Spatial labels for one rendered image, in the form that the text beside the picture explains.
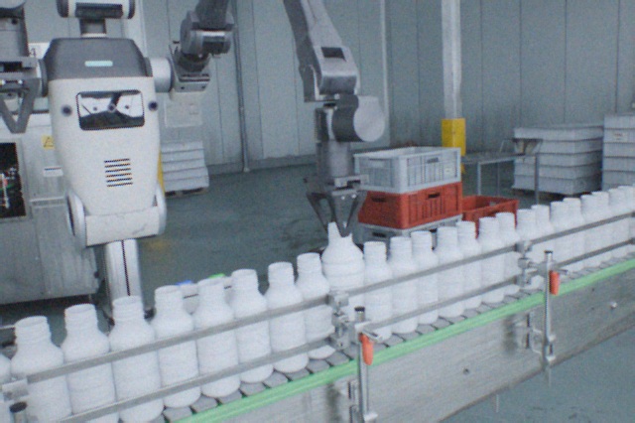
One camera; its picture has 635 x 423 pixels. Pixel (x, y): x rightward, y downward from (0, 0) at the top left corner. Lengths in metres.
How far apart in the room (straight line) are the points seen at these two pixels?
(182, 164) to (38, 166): 6.18
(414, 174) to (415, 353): 2.44
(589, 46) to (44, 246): 10.66
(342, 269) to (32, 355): 0.45
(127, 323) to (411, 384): 0.50
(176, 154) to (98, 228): 9.05
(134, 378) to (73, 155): 0.66
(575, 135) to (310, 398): 7.35
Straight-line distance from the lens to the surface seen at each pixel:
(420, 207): 3.42
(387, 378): 0.96
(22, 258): 4.57
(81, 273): 4.52
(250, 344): 0.82
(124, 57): 1.41
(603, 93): 12.26
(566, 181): 8.09
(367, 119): 0.79
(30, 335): 0.73
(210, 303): 0.78
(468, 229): 1.08
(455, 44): 11.33
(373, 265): 0.92
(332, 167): 0.85
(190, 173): 10.47
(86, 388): 0.77
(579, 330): 1.38
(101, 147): 1.30
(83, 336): 0.75
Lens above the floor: 1.39
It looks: 10 degrees down
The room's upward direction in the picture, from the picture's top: 3 degrees counter-clockwise
